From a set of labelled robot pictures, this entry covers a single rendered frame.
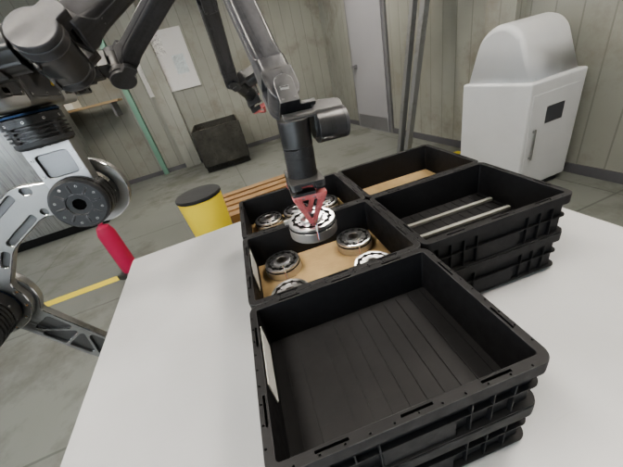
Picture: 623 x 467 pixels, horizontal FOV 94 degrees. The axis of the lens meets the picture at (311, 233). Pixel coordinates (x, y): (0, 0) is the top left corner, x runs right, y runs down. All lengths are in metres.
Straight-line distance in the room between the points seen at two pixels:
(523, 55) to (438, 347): 2.36
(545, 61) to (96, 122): 6.37
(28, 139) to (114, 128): 5.73
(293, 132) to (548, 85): 2.40
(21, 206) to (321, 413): 1.00
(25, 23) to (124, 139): 6.01
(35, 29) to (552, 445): 1.07
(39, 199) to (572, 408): 1.37
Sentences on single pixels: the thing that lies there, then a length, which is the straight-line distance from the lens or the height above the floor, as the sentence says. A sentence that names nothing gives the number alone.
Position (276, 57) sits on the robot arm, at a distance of 0.60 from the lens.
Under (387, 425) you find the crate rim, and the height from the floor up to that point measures 0.93.
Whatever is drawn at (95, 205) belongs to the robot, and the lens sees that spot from 1.00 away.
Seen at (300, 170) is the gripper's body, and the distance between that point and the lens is 0.55.
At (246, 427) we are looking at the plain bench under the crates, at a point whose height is 0.70.
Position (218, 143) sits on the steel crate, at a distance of 5.39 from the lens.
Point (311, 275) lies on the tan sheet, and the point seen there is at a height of 0.83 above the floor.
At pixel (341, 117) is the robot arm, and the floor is 1.23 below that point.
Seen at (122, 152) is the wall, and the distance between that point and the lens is 6.74.
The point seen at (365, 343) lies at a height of 0.83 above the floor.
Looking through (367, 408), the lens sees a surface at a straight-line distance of 0.56.
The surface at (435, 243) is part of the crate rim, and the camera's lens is 0.70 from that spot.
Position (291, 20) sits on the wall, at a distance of 6.87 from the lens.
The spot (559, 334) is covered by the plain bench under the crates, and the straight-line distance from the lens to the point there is 0.87.
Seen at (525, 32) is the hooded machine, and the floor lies 1.16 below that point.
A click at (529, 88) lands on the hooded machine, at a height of 0.83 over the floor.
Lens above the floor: 1.33
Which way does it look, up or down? 31 degrees down
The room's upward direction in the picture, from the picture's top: 15 degrees counter-clockwise
